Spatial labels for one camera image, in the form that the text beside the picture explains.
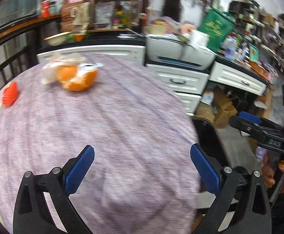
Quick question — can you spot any brown paper snack bag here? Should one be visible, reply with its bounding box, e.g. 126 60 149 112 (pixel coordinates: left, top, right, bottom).
72 2 91 33

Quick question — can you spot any plastic water bottle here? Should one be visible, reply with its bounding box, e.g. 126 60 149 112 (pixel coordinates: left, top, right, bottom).
224 35 238 60

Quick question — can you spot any brown coffee box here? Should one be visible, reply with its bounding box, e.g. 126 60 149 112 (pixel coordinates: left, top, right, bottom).
60 1 79 31

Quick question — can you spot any person's right hand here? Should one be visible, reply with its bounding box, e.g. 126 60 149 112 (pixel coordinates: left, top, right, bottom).
262 151 284 194

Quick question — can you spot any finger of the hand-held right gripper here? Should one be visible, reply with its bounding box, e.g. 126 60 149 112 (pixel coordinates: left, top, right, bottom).
229 116 267 140
239 111 282 131

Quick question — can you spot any cardboard box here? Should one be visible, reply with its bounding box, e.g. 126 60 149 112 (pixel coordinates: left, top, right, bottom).
195 86 238 129

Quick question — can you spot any crumpled white plastic bag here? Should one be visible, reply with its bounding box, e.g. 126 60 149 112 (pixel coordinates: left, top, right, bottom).
42 52 86 84

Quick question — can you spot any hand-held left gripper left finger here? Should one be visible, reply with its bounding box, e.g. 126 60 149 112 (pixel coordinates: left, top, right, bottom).
13 145 95 234

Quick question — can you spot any white drawer unit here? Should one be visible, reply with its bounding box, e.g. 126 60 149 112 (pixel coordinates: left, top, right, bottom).
146 63 210 114

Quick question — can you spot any clear plastic bag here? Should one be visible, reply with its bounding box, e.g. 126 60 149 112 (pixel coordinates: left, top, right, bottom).
147 19 181 36

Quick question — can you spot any red tin can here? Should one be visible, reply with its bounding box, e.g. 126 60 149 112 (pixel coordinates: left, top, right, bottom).
41 0 51 17

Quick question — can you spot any green framed picture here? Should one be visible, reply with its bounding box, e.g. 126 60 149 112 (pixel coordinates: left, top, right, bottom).
249 43 260 62

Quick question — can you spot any orange peel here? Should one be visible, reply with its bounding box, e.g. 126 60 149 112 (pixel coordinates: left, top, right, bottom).
55 63 101 92

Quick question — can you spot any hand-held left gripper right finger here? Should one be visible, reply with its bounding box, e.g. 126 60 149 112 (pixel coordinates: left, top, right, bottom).
190 143 272 234

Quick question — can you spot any dark wooden railing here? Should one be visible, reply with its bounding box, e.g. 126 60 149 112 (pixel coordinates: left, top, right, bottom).
0 13 62 103

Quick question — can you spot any white desk drawer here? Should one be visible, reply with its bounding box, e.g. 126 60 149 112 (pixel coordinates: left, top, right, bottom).
209 61 267 96

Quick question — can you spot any white paper bag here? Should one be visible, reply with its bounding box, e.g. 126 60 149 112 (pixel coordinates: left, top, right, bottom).
191 30 209 49

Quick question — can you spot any orange foam fruit net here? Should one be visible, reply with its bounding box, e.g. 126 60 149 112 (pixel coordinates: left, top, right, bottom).
2 82 20 107

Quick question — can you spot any dark hair wig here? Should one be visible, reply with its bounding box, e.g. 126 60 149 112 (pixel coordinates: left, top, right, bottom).
162 0 183 22

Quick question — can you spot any white printer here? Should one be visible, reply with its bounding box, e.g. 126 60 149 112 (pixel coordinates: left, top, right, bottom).
146 33 218 70

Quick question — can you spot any black counter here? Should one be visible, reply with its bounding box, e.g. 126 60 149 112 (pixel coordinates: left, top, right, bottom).
38 28 146 53

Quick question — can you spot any purple striped tablecloth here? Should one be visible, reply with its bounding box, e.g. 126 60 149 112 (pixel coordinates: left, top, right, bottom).
0 52 202 234

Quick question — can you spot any cream bowl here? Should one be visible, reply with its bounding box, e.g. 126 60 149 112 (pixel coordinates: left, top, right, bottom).
44 32 71 46

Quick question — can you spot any green shopping bag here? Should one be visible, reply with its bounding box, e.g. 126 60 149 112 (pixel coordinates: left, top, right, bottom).
198 6 236 54

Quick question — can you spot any silver foil pouch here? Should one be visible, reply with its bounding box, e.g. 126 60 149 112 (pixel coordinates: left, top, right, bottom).
94 4 113 25

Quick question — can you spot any white cabinet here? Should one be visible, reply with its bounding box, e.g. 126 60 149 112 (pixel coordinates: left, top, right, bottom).
37 44 146 65

